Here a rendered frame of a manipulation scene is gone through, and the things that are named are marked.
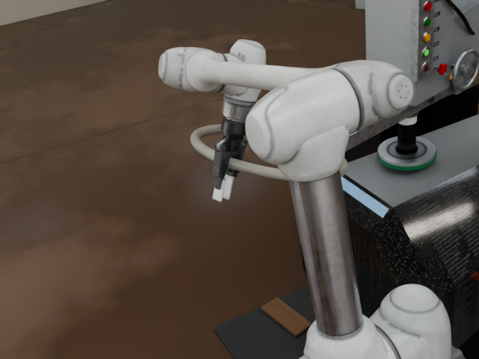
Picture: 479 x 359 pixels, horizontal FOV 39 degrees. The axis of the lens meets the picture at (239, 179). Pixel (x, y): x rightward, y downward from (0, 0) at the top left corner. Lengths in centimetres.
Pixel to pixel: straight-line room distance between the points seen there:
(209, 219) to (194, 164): 64
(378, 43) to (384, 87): 114
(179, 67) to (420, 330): 84
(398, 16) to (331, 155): 112
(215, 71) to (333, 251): 54
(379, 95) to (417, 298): 53
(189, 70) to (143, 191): 263
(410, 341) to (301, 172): 51
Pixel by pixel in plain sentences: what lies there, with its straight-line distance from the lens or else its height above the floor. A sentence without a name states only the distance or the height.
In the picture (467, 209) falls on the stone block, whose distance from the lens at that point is 258.
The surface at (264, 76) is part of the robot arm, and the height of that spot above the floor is 160.
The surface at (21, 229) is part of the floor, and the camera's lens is 426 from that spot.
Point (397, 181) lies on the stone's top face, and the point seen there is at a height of 84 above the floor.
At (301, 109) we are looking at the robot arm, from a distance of 121.
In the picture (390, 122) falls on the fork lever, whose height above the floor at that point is 110.
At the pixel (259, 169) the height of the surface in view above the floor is 126.
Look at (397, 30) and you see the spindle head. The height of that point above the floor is 140.
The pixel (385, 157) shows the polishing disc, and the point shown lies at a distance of 259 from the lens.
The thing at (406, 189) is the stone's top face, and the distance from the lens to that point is 252.
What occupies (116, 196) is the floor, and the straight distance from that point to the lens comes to 430.
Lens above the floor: 223
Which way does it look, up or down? 32 degrees down
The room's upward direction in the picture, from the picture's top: 8 degrees counter-clockwise
